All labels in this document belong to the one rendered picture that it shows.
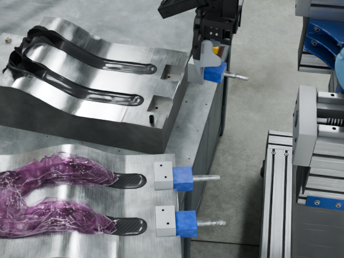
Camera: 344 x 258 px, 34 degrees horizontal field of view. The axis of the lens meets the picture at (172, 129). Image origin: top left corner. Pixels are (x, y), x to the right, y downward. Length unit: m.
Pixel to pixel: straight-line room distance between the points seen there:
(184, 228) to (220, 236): 1.03
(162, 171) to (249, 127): 1.34
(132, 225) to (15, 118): 0.41
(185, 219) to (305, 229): 0.87
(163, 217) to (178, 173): 0.12
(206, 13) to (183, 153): 0.32
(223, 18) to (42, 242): 0.55
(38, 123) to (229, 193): 1.07
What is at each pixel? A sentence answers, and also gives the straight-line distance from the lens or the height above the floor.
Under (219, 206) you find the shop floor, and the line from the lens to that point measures 2.15.
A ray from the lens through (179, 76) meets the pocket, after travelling 1.34.
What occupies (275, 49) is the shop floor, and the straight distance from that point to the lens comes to 2.84.
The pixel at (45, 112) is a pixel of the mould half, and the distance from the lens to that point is 1.27.
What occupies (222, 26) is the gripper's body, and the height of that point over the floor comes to 1.08.
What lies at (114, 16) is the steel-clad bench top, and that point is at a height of 0.80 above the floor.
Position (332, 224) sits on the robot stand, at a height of 0.21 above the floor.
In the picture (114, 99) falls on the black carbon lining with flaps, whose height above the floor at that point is 0.88.
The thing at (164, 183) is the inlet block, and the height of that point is 0.88.
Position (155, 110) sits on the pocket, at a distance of 1.26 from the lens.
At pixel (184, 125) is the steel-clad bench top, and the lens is 1.31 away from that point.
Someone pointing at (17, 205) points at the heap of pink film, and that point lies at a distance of 1.09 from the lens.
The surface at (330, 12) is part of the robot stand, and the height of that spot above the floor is 0.93.
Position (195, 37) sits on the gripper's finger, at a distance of 1.15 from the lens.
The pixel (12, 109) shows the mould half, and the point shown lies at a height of 0.86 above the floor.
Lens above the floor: 1.75
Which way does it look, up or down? 47 degrees down
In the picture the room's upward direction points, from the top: 1 degrees counter-clockwise
